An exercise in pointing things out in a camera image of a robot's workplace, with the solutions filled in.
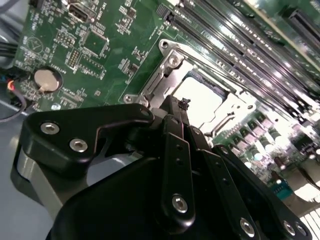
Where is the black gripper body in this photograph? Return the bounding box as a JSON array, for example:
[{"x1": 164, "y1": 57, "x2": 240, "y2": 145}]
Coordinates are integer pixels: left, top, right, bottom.
[{"x1": 51, "y1": 155, "x2": 240, "y2": 240}]

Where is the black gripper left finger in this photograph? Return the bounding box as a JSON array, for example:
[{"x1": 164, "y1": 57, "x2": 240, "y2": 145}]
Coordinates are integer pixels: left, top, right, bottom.
[{"x1": 19, "y1": 94, "x2": 198, "y2": 228}]

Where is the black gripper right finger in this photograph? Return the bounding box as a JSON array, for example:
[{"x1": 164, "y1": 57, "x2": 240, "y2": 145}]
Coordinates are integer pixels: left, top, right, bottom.
[{"x1": 178, "y1": 98, "x2": 314, "y2": 240}]

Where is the silver Intel CPU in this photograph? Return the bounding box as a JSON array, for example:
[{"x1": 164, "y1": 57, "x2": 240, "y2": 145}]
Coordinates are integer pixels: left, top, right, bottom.
[{"x1": 174, "y1": 74, "x2": 227, "y2": 130}]

